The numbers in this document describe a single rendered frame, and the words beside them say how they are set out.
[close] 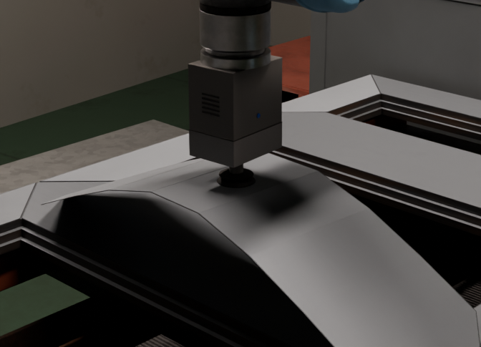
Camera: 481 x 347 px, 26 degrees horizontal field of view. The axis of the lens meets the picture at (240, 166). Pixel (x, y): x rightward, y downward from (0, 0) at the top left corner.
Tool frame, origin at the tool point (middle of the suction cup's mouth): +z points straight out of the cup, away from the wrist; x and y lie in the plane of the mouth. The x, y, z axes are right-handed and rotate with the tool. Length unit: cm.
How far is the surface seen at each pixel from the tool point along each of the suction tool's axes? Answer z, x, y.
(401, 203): 13.2, 0.3, -36.2
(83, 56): 74, -271, -221
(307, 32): 83, -245, -354
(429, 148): 11, -5, -53
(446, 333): 8.1, 27.1, 0.4
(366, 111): 13, -26, -68
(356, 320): 5.7, 21.2, 7.5
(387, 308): 5.9, 22.1, 3.4
